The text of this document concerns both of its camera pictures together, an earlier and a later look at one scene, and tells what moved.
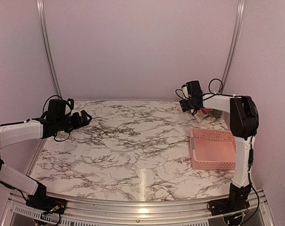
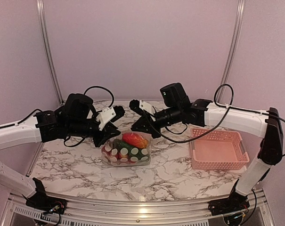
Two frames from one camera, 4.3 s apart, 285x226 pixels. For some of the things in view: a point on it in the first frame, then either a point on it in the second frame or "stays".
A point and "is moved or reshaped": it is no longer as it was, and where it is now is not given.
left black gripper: (78, 123) to (109, 128)
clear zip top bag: (203, 114) is moved or reshaped
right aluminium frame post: (234, 44) stays
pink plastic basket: (213, 149) stays
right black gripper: (184, 107) to (146, 128)
